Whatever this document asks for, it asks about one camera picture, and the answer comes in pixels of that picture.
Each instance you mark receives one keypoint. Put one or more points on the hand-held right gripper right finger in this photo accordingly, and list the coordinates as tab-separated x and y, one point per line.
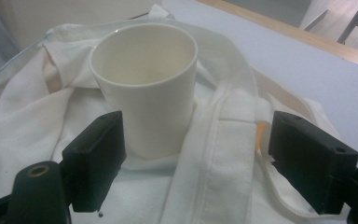
313	161

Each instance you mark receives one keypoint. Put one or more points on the white cup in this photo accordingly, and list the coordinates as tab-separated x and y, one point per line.
155	112

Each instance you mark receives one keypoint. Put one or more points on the white tote bag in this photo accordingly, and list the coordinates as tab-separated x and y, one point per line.
223	161

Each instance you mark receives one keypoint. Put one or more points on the white-framed desk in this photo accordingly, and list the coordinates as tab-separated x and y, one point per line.
353	23

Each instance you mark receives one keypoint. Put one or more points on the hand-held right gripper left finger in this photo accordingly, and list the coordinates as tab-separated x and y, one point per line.
94	161

